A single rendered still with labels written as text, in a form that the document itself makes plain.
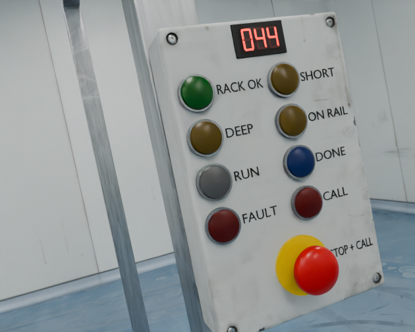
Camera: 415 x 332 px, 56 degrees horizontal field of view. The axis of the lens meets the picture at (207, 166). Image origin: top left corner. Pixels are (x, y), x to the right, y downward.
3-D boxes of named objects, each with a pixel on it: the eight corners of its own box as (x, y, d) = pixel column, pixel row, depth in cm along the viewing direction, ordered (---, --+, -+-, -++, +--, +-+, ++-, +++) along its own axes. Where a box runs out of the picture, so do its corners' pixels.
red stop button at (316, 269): (347, 289, 32) (338, 242, 32) (306, 305, 31) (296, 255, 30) (315, 275, 36) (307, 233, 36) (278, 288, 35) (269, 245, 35)
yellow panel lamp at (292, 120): (311, 133, 34) (305, 101, 33) (284, 139, 33) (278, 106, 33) (306, 134, 34) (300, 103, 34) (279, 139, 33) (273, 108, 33)
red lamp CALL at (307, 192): (327, 215, 34) (321, 184, 34) (300, 222, 33) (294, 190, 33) (321, 213, 35) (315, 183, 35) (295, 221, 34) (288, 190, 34)
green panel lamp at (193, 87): (218, 106, 31) (211, 72, 31) (185, 112, 30) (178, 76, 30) (215, 108, 32) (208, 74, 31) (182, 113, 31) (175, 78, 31)
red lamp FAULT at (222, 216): (244, 238, 31) (238, 205, 31) (213, 248, 31) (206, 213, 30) (240, 237, 32) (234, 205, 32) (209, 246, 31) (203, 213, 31)
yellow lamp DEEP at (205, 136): (227, 151, 31) (220, 116, 31) (194, 158, 30) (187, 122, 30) (223, 151, 32) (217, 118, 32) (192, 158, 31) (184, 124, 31)
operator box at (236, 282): (387, 284, 37) (337, 10, 36) (222, 348, 31) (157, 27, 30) (345, 269, 43) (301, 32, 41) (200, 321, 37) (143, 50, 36)
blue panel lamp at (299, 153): (319, 174, 34) (313, 143, 34) (292, 181, 33) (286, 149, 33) (313, 174, 35) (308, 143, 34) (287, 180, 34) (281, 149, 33)
